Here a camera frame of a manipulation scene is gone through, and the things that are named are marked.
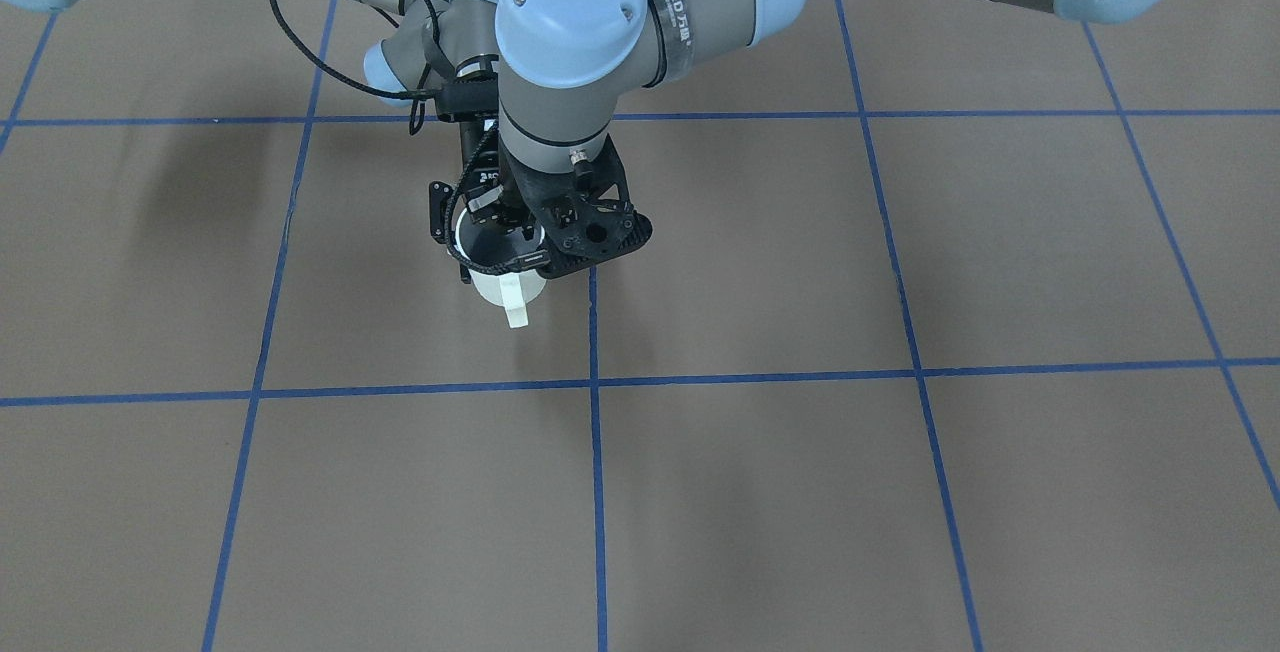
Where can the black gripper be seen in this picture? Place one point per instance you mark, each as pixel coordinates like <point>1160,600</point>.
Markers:
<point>477,153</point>

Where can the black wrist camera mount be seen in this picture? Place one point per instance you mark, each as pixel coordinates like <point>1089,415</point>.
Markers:
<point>585,214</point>

